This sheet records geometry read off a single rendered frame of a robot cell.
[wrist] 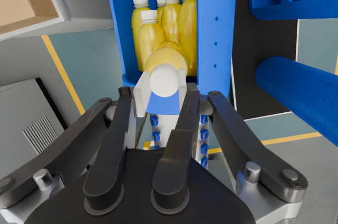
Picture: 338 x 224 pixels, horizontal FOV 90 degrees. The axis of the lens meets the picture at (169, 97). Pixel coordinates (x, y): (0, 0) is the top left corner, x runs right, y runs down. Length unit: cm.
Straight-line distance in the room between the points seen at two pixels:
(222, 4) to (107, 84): 152
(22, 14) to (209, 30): 46
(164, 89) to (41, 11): 45
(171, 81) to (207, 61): 14
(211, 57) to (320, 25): 164
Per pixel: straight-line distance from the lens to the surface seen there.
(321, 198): 321
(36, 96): 195
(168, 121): 73
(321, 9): 95
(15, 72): 224
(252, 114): 175
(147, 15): 43
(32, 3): 58
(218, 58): 36
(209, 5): 33
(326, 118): 101
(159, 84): 22
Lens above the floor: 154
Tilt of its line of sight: 66 degrees down
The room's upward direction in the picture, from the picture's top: 175 degrees counter-clockwise
